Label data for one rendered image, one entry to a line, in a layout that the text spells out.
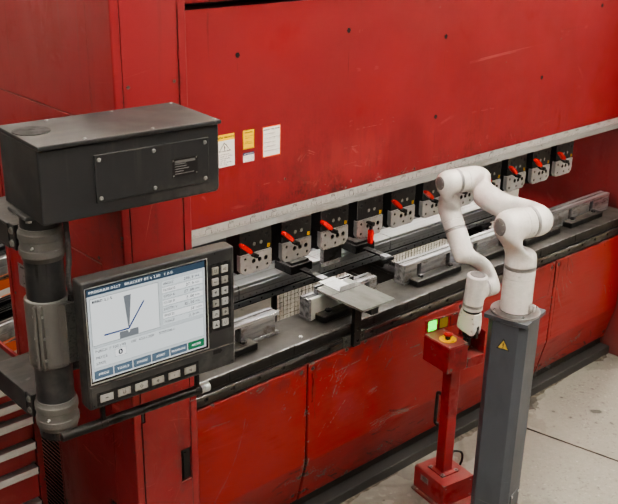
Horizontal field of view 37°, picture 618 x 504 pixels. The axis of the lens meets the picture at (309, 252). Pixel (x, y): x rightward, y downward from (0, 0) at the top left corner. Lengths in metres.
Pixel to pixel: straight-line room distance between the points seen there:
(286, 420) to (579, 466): 1.57
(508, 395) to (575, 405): 1.43
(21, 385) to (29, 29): 1.11
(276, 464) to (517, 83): 2.02
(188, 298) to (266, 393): 1.13
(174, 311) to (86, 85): 0.75
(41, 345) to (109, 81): 0.76
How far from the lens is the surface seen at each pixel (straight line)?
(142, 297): 2.41
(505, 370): 3.68
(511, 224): 3.42
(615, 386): 5.37
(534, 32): 4.42
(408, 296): 4.01
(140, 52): 2.70
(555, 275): 4.89
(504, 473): 3.90
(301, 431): 3.78
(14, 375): 2.76
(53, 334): 2.46
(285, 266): 3.90
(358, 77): 3.57
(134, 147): 2.31
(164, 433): 3.16
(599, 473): 4.61
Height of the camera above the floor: 2.50
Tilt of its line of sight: 21 degrees down
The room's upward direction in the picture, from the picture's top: 1 degrees clockwise
